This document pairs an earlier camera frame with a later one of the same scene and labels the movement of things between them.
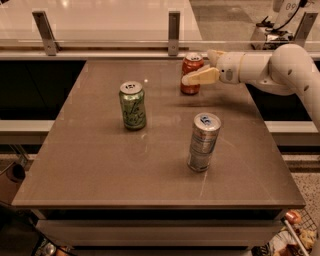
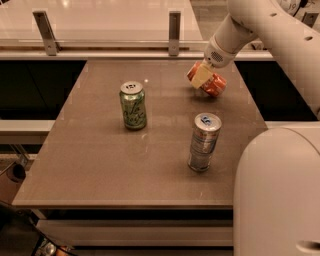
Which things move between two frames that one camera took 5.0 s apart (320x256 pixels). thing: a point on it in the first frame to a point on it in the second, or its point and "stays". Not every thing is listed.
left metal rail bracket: x=45 y=29 stays
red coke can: x=192 y=63 to x=214 y=86
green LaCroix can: x=132 y=99 stays
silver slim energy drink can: x=204 y=135 stays
